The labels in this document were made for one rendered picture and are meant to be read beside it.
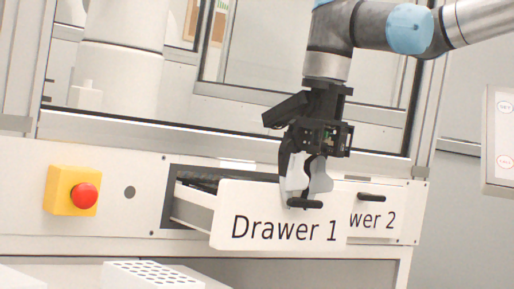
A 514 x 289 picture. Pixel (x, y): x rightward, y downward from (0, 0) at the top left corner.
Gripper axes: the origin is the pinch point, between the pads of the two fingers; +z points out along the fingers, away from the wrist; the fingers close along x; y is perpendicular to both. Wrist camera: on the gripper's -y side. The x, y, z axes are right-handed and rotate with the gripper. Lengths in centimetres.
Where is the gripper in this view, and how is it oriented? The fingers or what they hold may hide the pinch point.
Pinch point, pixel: (294, 200)
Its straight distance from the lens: 133.5
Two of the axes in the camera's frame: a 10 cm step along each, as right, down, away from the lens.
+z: -1.6, 9.9, 0.5
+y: 6.3, 1.4, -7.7
